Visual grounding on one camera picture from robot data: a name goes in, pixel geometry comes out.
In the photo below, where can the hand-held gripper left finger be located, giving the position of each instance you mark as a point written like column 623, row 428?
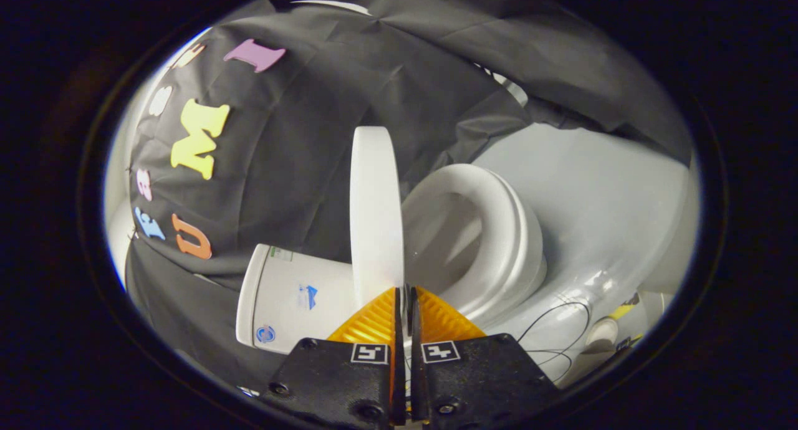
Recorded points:
column 336, row 380

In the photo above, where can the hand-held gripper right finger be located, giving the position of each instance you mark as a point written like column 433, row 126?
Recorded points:
column 480, row 377

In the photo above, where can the white toilet lid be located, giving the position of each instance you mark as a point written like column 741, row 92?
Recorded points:
column 376, row 212

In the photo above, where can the white toilet bowl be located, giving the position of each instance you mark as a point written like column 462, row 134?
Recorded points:
column 535, row 271

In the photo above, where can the white round object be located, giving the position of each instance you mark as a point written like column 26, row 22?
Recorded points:
column 601, row 333

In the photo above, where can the yellow black object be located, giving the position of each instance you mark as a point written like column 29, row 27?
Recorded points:
column 623, row 308

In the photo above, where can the black backdrop cloth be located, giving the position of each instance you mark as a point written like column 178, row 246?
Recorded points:
column 299, row 168

